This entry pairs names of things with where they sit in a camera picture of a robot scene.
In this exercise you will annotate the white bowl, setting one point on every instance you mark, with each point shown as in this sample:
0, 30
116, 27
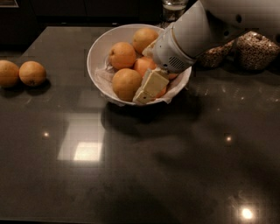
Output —
101, 72

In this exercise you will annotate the right glass jar with cereal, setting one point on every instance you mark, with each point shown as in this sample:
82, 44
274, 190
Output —
254, 52

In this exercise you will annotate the orange at table far left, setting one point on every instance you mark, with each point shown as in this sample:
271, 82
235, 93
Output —
9, 74

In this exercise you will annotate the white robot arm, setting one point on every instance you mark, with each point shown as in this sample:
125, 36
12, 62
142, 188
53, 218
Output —
207, 24

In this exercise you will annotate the orange at bowl front left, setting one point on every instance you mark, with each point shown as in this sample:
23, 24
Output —
125, 83

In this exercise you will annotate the left glass jar with grains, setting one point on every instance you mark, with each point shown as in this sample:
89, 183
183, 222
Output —
172, 10

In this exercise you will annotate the orange at bowl back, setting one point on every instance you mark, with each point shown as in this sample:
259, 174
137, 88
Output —
142, 38

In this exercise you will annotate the orange at bowl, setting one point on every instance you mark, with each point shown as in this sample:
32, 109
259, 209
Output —
172, 76
161, 93
142, 38
125, 83
122, 55

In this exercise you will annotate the middle glass jar with cereal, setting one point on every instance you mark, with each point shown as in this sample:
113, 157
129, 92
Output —
213, 57

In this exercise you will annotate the glass jar with cereal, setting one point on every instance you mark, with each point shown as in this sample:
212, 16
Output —
254, 52
213, 57

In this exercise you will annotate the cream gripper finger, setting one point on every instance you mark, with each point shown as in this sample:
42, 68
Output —
149, 51
154, 81

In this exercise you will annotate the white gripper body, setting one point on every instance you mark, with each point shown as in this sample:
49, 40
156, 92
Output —
166, 52

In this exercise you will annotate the small centre orange in bowl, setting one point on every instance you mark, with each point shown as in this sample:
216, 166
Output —
143, 64

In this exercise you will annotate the orange at bowl front right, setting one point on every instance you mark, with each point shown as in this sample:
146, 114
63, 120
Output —
161, 93

